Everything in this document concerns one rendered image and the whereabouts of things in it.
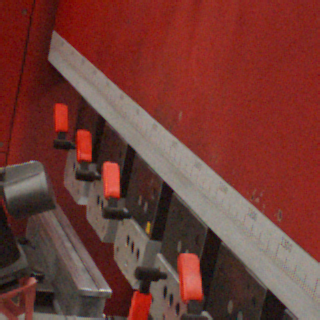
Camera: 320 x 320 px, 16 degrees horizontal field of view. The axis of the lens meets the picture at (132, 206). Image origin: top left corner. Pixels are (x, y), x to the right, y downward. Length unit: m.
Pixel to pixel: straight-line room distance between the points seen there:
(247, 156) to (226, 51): 0.17
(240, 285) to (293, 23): 0.28
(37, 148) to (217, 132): 1.10
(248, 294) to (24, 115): 1.26
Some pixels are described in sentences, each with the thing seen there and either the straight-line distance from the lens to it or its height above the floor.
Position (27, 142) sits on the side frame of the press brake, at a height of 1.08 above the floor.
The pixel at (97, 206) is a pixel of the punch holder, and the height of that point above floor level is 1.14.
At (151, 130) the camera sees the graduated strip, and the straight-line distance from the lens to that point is 1.62.
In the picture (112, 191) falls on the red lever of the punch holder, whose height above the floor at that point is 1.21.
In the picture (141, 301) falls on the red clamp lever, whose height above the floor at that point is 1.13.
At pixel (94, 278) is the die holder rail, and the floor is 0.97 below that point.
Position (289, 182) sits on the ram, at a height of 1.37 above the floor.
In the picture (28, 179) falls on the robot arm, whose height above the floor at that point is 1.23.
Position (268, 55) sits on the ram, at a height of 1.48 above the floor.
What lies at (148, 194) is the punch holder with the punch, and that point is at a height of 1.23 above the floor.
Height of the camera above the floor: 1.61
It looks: 15 degrees down
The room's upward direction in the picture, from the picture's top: 12 degrees clockwise
